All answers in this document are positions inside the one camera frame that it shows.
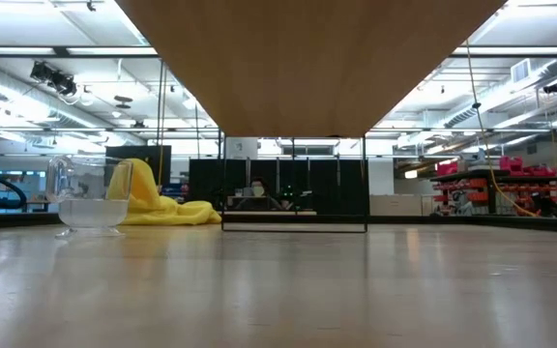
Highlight black monitor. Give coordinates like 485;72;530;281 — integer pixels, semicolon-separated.
104;144;173;188

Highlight clear glass mug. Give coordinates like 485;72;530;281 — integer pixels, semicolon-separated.
45;154;134;239

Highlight wooden shelf with metal legs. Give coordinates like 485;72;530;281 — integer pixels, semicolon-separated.
113;0;508;234

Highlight rack with red bins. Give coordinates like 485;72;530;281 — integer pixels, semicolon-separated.
429;155;557;218

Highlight yellow hanging cable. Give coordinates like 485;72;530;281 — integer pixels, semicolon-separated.
465;38;539;218

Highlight person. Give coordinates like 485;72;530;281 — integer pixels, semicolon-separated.
248;176;272;199

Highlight black aluminium table frame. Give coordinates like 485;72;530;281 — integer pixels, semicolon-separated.
0;211;557;234

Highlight black partition wall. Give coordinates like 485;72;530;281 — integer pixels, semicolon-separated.
189;158;370;217

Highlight black ceiling fixture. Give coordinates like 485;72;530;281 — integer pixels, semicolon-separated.
29;60;78;97

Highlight yellow cloth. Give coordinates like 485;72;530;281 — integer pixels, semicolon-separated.
107;158;222;226

